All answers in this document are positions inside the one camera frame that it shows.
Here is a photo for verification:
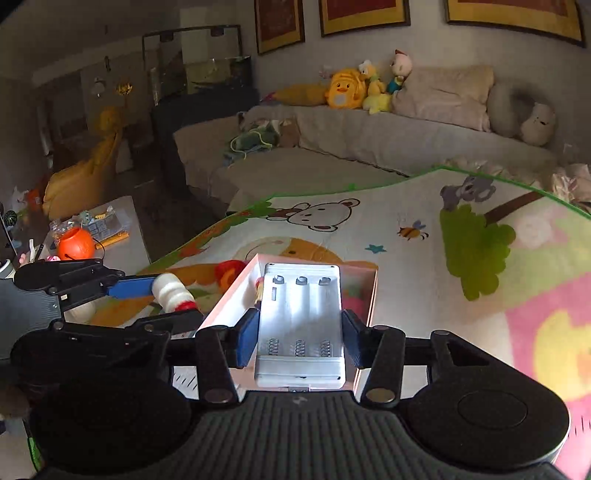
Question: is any pink cardboard box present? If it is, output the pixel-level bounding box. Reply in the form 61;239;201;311
196;253;379;402

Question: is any yellow cloth bag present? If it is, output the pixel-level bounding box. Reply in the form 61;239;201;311
42;108;124;221

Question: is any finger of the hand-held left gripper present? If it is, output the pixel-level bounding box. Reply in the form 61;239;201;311
14;258;160;311
51;309;205;339

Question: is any orange pumpkin bucket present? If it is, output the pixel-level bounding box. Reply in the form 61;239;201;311
58;227;97;262

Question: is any glass fish tank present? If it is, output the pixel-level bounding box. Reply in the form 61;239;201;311
142;25;254;107

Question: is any doll with red hat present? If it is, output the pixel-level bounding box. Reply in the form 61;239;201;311
385;50;413;95

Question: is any small white bottle red cap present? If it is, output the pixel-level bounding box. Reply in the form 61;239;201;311
151;273;199;315

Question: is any low coffee table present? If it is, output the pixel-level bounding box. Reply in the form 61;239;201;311
46;196;151;278

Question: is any dark cabinet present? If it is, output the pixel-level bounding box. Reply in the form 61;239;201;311
151;87;260;200

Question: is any cartoon printed play mat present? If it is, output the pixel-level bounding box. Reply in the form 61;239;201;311
88;164;591;480

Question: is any green knitted cloth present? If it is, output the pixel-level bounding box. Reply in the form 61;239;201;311
225;122;279;161

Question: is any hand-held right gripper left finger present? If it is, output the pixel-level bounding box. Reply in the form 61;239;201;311
98;308;259;405

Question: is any brown plush toy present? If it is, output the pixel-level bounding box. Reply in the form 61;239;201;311
277;119;301;148

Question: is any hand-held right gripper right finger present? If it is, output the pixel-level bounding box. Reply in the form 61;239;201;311
341;310;500;409

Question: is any beige pillow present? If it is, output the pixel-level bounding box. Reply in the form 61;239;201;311
392;65;495;133

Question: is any grey neck pillow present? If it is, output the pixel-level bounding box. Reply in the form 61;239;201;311
487;80;555;139

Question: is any grey sofa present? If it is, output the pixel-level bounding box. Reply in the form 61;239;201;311
173;65;561;217

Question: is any white battery charger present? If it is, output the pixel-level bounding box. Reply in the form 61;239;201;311
253;262;348;389

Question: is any long yellow plush pillow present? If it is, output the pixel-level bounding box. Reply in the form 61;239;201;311
272;84;331;107

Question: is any yellow duck plush backpack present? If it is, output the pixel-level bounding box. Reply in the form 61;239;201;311
324;68;368;110

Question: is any white plush toy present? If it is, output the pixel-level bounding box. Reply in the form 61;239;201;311
521;102;557;147

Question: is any framed wall picture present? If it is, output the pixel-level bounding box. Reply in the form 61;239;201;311
445;0;586;47
318;0;411;38
254;0;306;56

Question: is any yellow plush toy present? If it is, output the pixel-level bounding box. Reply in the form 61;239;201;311
358;59;393;115

